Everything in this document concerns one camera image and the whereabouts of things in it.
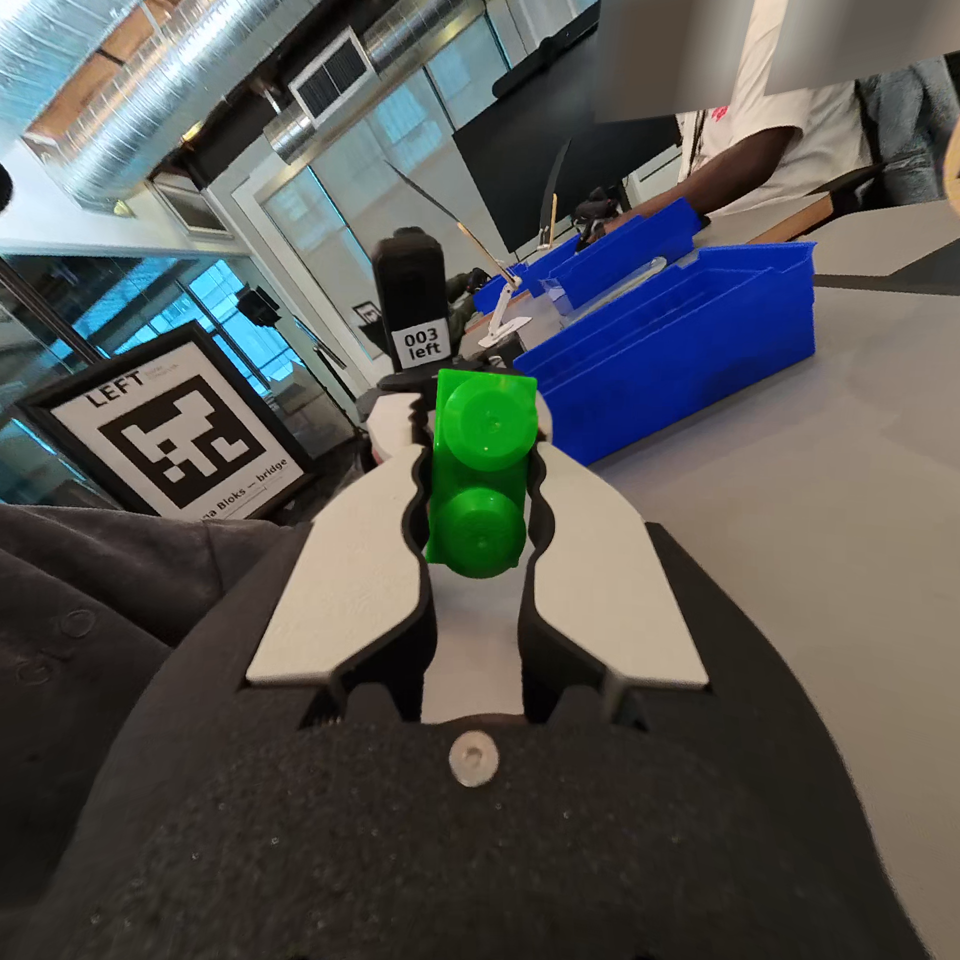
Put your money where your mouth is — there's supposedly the blue plastic bin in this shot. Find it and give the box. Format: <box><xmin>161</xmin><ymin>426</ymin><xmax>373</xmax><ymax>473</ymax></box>
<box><xmin>555</xmin><ymin>198</ymin><xmax>702</xmax><ymax>309</ymax></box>
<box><xmin>513</xmin><ymin>241</ymin><xmax>819</xmax><ymax>466</ymax></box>
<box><xmin>474</xmin><ymin>236</ymin><xmax>585</xmax><ymax>300</ymax></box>

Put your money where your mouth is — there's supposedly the large black wall monitor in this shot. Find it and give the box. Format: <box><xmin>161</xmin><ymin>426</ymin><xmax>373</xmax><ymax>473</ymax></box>
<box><xmin>452</xmin><ymin>22</ymin><xmax>684</xmax><ymax>255</ymax></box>

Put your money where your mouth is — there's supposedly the silver air duct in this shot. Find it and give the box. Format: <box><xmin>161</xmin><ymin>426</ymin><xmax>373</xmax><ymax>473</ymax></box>
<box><xmin>0</xmin><ymin>0</ymin><xmax>601</xmax><ymax>207</ymax></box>

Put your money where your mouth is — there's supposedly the black tripod stand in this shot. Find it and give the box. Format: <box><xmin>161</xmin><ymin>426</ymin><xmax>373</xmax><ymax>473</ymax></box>
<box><xmin>291</xmin><ymin>315</ymin><xmax>363</xmax><ymax>438</ymax></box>

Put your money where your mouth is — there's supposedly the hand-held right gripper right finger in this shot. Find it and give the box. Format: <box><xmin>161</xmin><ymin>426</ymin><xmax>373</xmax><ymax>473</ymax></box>
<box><xmin>517</xmin><ymin>442</ymin><xmax>710</xmax><ymax>725</ymax></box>

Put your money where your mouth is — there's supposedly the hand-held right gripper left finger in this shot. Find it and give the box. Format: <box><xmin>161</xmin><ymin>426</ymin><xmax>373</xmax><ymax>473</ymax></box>
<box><xmin>246</xmin><ymin>444</ymin><xmax>438</xmax><ymax>727</ymax></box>

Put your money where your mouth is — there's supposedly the wooden edged table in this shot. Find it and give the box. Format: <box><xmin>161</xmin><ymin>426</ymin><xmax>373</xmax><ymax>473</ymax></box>
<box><xmin>748</xmin><ymin>191</ymin><xmax>835</xmax><ymax>246</ymax></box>

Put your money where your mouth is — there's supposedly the framed black white marker sign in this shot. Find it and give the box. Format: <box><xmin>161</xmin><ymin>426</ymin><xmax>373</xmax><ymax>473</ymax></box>
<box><xmin>15</xmin><ymin>321</ymin><xmax>316</xmax><ymax>522</ymax></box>

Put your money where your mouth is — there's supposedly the black camera on stand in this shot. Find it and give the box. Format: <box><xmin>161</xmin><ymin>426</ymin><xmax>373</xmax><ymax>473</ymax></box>
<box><xmin>236</xmin><ymin>283</ymin><xmax>282</xmax><ymax>327</ymax></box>

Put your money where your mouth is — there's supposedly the green two-stud toy block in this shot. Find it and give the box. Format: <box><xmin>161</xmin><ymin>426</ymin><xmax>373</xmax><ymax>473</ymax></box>
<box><xmin>423</xmin><ymin>369</ymin><xmax>540</xmax><ymax>579</ymax></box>

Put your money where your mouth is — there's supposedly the white ceiling vent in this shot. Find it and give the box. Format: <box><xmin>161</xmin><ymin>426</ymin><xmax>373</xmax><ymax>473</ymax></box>
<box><xmin>288</xmin><ymin>26</ymin><xmax>376</xmax><ymax>129</ymax></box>

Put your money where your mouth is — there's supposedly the blue denim garment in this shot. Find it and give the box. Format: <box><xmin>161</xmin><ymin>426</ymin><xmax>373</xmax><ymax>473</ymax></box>
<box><xmin>855</xmin><ymin>56</ymin><xmax>960</xmax><ymax>205</ymax></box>

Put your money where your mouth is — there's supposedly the black curved panel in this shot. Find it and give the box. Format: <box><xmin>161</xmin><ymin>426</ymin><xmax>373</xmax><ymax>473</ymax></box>
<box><xmin>538</xmin><ymin>141</ymin><xmax>573</xmax><ymax>254</ymax></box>

